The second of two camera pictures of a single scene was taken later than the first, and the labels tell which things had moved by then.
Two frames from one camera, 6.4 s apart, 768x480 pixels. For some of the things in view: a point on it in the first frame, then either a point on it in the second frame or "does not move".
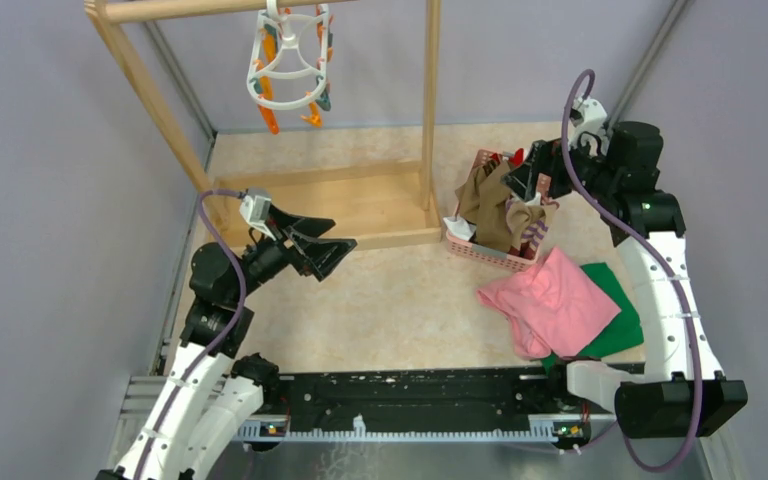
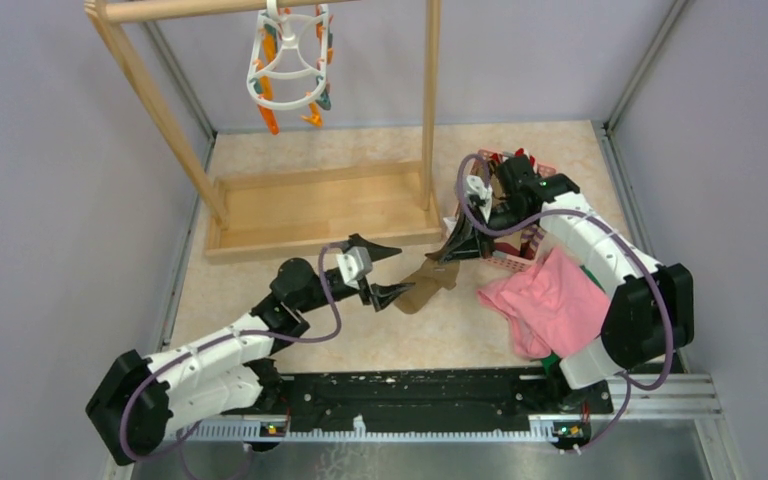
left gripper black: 318,255 -> 381,295
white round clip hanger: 290,61 does not move
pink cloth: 553,305 does not move
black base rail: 493,403 does not move
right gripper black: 545,157 -> 464,243
